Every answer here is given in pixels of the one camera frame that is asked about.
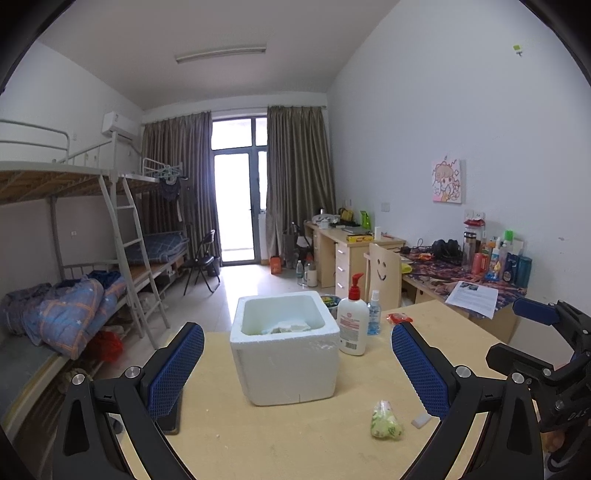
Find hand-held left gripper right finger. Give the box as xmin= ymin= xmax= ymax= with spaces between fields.
xmin=391 ymin=322 xmax=552 ymax=480

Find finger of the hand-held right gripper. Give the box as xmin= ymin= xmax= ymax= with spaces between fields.
xmin=512 ymin=296 xmax=591 ymax=356
xmin=487 ymin=342 xmax=578 ymax=398

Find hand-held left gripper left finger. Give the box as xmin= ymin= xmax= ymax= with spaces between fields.
xmin=52 ymin=322 xmax=206 ymax=480

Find white foam box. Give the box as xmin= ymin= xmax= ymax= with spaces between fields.
xmin=230 ymin=290 xmax=341 ymax=407

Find person's right hand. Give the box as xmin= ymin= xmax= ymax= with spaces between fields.
xmin=541 ymin=429 xmax=571 ymax=455

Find row of toiletry bottles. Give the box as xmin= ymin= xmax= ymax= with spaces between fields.
xmin=471 ymin=229 xmax=533 ymax=289

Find green white plastic bag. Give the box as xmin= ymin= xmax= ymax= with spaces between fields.
xmin=370 ymin=400 xmax=404 ymax=440

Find white paper sheet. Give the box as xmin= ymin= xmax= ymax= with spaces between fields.
xmin=445 ymin=281 xmax=499 ymax=319

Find clear blue spray bottle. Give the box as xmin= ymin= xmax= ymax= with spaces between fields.
xmin=367 ymin=290 xmax=383 ymax=336

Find white pump lotion bottle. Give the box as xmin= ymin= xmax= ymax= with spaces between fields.
xmin=337 ymin=273 xmax=370 ymax=357

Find grey thermos flask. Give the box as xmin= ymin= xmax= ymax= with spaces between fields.
xmin=463 ymin=226 xmax=478 ymax=267

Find desk with patterned mat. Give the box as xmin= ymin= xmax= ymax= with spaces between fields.
xmin=401 ymin=247 xmax=528 ymax=344

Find wooden smiley face chair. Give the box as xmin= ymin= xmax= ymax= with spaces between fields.
xmin=363 ymin=242 xmax=403 ymax=311

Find black headphones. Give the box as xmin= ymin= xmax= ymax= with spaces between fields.
xmin=431 ymin=239 xmax=462 ymax=261

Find black folding chair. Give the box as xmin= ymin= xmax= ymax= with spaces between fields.
xmin=183 ymin=229 xmax=221 ymax=296

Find blue plaid quilt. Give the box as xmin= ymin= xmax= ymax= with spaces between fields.
xmin=0 ymin=271 xmax=127 ymax=360

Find folded blue mattress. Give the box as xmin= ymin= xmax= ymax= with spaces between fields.
xmin=124 ymin=232 xmax=189 ymax=265

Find grey metal bed ladder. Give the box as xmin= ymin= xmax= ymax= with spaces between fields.
xmin=98 ymin=174 xmax=171 ymax=350

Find wooden desk with drawers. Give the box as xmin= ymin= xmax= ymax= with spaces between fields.
xmin=303 ymin=220 xmax=407 ymax=301

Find glass balcony door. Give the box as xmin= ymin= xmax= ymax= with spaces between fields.
xmin=211 ymin=116 xmax=269 ymax=267

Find brown curtain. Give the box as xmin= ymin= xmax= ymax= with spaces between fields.
xmin=141 ymin=111 xmax=213 ymax=271
xmin=266 ymin=105 xmax=336 ymax=268

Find grey metal bunk bed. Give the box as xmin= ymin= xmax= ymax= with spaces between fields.
xmin=0 ymin=119 xmax=171 ymax=370
xmin=113 ymin=157 xmax=190 ymax=282

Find white air conditioner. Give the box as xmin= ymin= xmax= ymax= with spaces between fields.
xmin=102 ymin=111 xmax=138 ymax=138

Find ceiling tube light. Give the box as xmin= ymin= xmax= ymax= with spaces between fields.
xmin=174 ymin=44 xmax=267 ymax=64

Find pink cartoon wall poster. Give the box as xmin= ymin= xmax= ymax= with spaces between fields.
xmin=431 ymin=157 xmax=466 ymax=204

